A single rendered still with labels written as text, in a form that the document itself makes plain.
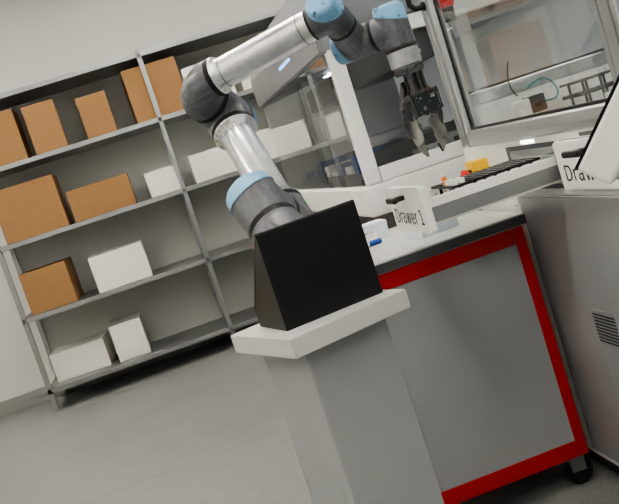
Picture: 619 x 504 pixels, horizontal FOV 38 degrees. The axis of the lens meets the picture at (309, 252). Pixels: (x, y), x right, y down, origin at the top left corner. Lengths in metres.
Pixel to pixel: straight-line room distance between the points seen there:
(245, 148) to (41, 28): 4.34
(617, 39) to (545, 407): 1.07
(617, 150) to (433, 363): 1.29
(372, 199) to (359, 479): 1.34
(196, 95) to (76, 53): 4.20
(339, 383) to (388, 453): 0.18
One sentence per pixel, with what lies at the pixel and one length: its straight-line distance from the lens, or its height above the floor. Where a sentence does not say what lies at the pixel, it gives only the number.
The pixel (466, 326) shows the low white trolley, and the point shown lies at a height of 0.53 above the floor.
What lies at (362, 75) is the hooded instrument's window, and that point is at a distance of 3.00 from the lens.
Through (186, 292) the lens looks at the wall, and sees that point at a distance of 6.30.
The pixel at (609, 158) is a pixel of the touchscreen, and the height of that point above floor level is 0.96.
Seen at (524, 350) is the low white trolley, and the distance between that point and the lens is 2.42.
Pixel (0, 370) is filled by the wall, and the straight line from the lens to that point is 6.46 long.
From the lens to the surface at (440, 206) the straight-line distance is 2.05.
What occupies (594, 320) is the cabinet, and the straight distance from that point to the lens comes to 2.25.
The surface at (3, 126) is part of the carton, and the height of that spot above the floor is 1.79.
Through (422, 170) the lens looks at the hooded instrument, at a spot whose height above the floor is 0.90.
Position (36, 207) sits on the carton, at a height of 1.26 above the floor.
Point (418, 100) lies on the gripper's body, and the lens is 2.10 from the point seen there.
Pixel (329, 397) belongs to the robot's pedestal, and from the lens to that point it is 1.77.
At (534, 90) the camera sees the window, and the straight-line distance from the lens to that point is 2.19.
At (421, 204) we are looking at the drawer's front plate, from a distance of 2.03.
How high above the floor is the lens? 1.09
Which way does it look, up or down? 6 degrees down
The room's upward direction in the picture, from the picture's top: 18 degrees counter-clockwise
